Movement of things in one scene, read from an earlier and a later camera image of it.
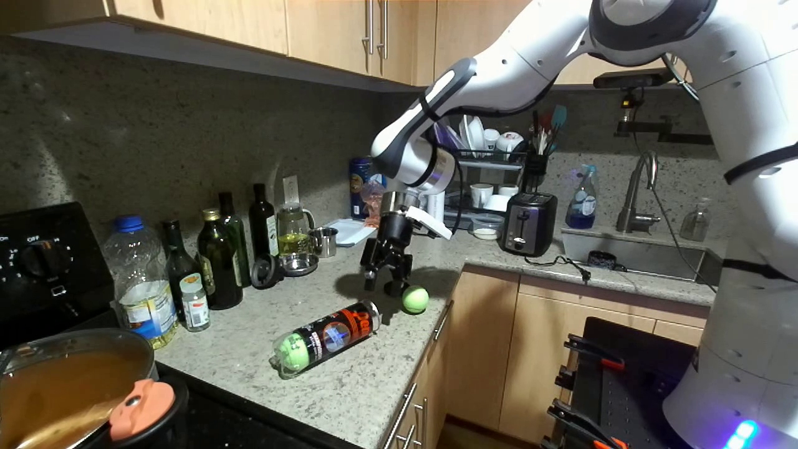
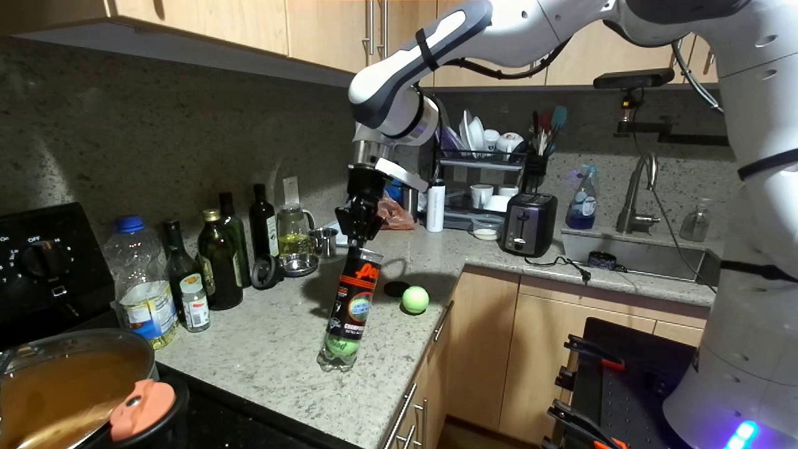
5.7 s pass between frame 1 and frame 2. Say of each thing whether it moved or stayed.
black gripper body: moved
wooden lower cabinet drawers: stayed
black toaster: stayed
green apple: stayed
